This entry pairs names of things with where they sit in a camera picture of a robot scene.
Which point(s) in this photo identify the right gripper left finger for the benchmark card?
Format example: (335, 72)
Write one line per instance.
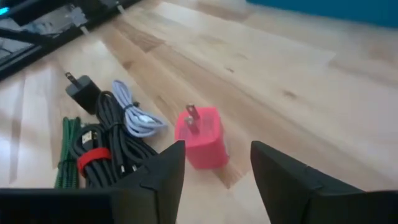
(161, 186)

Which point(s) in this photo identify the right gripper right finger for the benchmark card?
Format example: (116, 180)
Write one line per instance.
(295, 193)

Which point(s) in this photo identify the pink charger plug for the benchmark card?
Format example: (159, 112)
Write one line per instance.
(205, 140)

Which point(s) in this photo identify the black charger plug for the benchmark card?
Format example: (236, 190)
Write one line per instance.
(85, 93)

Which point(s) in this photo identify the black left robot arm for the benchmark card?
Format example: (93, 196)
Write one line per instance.
(18, 14)

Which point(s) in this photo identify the large teal bin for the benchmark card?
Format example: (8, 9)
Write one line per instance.
(326, 9)

